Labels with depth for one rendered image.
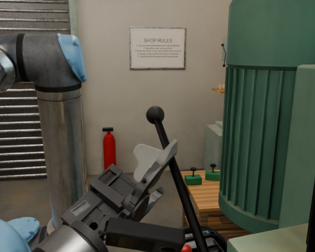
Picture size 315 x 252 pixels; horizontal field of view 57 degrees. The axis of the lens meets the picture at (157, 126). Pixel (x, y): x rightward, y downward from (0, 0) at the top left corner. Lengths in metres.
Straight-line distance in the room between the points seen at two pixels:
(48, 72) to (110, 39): 2.64
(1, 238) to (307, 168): 0.29
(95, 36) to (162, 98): 1.01
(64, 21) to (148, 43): 0.90
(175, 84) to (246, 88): 3.08
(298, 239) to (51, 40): 0.65
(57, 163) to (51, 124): 0.11
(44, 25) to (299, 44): 3.17
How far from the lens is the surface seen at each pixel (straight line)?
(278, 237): 0.24
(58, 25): 3.38
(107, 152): 3.38
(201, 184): 2.12
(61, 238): 0.42
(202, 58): 3.51
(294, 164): 0.34
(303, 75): 0.33
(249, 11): 0.38
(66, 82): 0.75
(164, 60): 3.39
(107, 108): 3.41
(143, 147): 0.47
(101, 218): 0.46
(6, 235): 0.29
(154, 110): 0.54
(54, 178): 0.86
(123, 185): 0.48
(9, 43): 0.76
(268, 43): 0.36
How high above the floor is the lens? 1.43
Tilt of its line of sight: 14 degrees down
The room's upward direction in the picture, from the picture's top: straight up
